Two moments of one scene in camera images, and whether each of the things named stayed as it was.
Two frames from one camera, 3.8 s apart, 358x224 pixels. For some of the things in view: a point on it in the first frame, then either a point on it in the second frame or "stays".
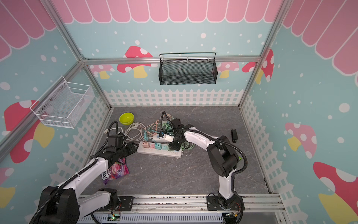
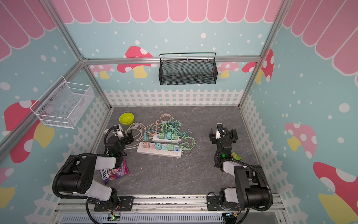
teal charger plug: x=158 y=146 stays
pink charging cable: x=156 y=123 stays
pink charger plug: x=145 y=144 stays
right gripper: x=173 y=146 to x=213 y=137
